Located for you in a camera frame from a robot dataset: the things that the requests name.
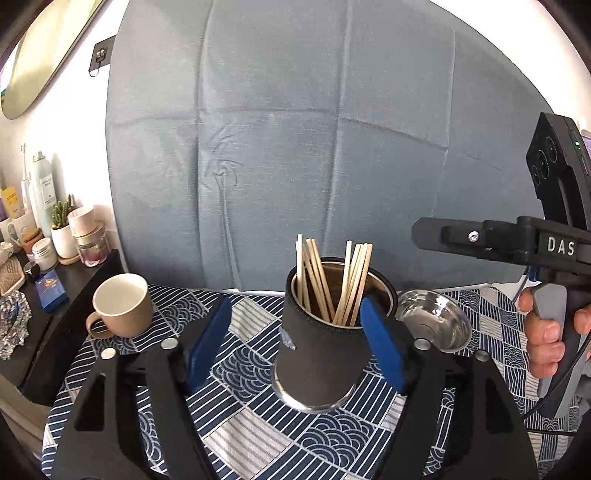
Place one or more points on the crumpled silver foil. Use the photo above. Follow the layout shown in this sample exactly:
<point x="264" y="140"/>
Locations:
<point x="11" y="327"/>

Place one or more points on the pink jar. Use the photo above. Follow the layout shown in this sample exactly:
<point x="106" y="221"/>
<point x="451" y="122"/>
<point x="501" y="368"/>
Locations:
<point x="81" y="220"/>

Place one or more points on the white mug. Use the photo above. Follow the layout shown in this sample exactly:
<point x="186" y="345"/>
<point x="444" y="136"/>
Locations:
<point x="21" y="228"/>

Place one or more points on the glass jar with gold lid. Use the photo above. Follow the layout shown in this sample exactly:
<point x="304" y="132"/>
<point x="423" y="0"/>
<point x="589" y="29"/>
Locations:
<point x="92" y="249"/>

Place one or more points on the blue white patterned tablecloth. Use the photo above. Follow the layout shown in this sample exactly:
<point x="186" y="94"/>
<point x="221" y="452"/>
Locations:
<point x="258" y="429"/>

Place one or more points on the yellow tube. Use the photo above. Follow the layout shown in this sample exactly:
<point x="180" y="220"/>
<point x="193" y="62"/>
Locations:
<point x="11" y="203"/>

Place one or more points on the wooden lidded container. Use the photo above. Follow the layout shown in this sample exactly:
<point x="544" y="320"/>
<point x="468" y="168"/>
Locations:
<point x="32" y="237"/>

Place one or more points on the blue box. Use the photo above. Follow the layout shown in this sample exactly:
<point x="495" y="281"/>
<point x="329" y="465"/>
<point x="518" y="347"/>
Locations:
<point x="53" y="290"/>

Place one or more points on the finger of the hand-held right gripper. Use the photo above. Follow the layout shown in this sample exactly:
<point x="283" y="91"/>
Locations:
<point x="461" y="237"/>

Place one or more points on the small steel bowl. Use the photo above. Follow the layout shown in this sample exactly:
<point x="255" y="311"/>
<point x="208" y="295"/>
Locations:
<point x="434" y="323"/>

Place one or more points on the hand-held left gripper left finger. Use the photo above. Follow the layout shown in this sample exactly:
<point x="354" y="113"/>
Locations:
<point x="210" y="341"/>

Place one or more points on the black wall hook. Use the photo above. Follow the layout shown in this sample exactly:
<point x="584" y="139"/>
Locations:
<point x="100" y="53"/>

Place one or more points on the bunch of wooden chopsticks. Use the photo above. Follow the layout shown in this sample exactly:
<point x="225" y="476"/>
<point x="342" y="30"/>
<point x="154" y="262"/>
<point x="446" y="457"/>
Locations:
<point x="358" y="277"/>

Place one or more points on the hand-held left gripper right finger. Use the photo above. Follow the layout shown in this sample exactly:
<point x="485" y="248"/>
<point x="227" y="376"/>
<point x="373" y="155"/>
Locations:
<point x="383" y="341"/>

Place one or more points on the white electric toothbrush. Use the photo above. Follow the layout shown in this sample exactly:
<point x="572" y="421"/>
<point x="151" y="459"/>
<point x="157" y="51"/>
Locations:
<point x="25" y="180"/>

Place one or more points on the person's right hand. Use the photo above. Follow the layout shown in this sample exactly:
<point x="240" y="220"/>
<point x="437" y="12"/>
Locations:
<point x="545" y="341"/>

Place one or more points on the cactus in white pot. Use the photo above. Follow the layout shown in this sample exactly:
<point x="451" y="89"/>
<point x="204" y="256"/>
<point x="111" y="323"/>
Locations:
<point x="62" y="240"/>

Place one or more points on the pale green spray can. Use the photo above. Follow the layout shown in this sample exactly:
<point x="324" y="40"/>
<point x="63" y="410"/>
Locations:
<point x="44" y="194"/>

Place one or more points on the beige ceramic mug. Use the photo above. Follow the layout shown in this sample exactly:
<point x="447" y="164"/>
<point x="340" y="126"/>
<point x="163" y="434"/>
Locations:
<point x="122" y="304"/>

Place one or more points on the white jar with silver lid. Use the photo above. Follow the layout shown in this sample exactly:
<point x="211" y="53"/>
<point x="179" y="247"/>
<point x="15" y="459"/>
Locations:
<point x="44" y="254"/>

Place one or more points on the black sleeved steel tumbler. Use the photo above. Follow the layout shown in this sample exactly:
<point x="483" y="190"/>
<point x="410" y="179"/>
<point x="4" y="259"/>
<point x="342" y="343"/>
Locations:
<point x="314" y="360"/>

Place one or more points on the gold framed oval mirror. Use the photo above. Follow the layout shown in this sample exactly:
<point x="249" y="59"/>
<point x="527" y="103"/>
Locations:
<point x="41" y="55"/>

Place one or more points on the black sideboard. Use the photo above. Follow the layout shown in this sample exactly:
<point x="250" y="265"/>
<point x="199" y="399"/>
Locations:
<point x="64" y="323"/>

